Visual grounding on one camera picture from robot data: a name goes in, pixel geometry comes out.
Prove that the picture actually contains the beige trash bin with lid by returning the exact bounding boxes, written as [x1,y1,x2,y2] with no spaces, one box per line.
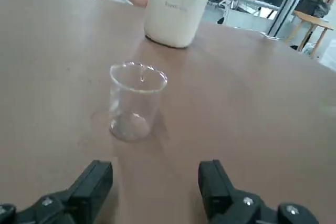
[143,0,211,49]

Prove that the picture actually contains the clear glass measuring cup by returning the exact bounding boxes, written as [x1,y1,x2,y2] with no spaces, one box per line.
[109,61,169,142]

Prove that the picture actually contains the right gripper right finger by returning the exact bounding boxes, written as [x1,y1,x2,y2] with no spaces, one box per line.
[198,159,320,224]

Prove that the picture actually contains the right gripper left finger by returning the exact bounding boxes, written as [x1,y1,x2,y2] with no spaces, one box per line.
[0,159,114,224]

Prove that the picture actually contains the aluminium corner post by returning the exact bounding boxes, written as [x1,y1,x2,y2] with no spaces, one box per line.
[259,0,314,41]

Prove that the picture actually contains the black bag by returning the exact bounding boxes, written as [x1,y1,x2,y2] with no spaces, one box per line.
[296,0,332,20]

